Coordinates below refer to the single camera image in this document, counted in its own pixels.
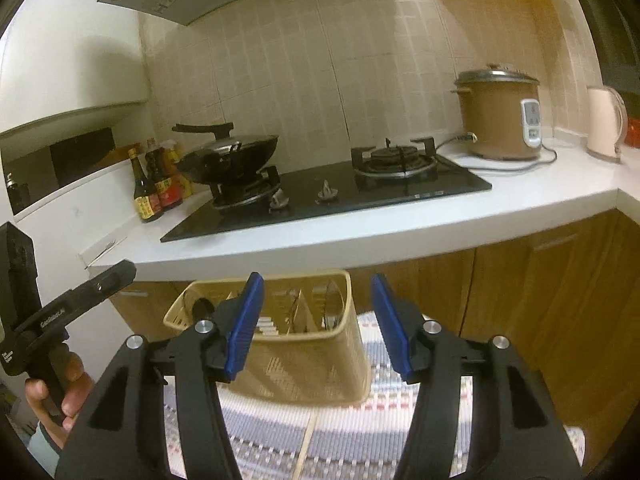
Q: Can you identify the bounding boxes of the wooden chopstick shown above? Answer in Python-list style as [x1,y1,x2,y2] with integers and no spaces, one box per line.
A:
[294,411,321,480]

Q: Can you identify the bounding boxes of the cream electric kettle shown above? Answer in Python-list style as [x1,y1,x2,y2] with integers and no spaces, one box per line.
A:
[585,85,629,164]

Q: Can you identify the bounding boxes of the striped woven mat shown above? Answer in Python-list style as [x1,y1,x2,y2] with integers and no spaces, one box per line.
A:
[160,311,587,480]

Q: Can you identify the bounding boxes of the tan plastic utensil basket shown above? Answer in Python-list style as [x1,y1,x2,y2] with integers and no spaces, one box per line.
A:
[163,269,372,406]

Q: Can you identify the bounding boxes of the yellow sauce bottle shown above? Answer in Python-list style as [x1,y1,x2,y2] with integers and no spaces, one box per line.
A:
[167,140,194,201]

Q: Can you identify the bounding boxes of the grey power cable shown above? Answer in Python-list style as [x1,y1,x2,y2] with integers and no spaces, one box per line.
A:
[434,131,559,167]

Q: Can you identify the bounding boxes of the tan rice cooker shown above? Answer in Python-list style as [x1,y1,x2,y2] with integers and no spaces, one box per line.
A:
[451,62,544,162]

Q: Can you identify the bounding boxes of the dark soy sauce bottle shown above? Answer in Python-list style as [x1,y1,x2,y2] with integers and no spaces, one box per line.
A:
[127,148,164,224]

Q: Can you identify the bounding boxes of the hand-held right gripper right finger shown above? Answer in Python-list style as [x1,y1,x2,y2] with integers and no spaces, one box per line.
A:
[371,272,585,480]

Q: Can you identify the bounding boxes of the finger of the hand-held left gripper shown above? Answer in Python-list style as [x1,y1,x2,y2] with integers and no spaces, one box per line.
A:
[74,259,137,315]

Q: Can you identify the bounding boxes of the black glass gas cooktop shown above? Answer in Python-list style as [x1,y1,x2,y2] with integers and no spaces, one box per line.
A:
[160,152,493,244]

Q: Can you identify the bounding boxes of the white wall cabinet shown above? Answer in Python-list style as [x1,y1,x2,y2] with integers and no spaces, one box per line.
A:
[0,0,152,137]

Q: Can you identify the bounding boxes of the white kitchen countertop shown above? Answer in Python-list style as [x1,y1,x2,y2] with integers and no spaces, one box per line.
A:
[80,135,640,282]

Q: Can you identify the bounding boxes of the dark window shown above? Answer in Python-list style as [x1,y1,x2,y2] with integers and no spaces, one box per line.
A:
[560,0,640,98]

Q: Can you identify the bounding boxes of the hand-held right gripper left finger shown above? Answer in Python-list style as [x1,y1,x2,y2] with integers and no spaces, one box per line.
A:
[54,271,265,480]

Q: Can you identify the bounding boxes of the person's left hand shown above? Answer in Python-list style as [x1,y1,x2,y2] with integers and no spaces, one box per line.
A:
[24,343,97,431]

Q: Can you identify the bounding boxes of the wooden base cabinets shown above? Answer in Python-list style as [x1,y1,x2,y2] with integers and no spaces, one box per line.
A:
[107,209,640,441]

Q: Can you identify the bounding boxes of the black wok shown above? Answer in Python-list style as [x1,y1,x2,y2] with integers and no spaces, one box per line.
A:
[175,133,280,186]

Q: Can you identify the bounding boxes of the black burner pan support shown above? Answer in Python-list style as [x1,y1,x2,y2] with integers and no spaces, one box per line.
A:
[210,165,284,211]
[350,136,439,181]

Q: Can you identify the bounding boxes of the person's left forearm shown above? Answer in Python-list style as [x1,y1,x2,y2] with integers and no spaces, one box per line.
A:
[25,417,68,478]

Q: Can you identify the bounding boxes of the red label sauce bottle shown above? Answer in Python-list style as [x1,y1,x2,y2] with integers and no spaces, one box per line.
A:
[145,138,184,212]

